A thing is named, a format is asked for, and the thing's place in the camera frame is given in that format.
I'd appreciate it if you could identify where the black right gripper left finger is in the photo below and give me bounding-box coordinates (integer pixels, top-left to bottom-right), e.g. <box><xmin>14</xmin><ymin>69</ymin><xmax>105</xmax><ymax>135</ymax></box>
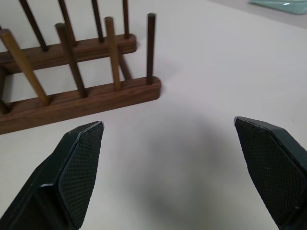
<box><xmin>0</xmin><ymin>120</ymin><xmax>105</xmax><ymax>230</ymax></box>

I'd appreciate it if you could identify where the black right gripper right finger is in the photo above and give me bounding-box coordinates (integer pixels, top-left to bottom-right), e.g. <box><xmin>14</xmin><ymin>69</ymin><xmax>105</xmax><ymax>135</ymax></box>
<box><xmin>233</xmin><ymin>116</ymin><xmax>307</xmax><ymax>230</ymax></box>

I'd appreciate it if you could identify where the green plate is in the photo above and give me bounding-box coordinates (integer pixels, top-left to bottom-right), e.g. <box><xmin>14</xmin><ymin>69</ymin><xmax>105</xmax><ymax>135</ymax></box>
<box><xmin>248</xmin><ymin>0</ymin><xmax>307</xmax><ymax>16</ymax></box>

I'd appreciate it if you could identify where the wooden dish rack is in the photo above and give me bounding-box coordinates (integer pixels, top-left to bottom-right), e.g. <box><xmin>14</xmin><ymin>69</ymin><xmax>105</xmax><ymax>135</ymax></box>
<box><xmin>0</xmin><ymin>0</ymin><xmax>163</xmax><ymax>135</ymax></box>

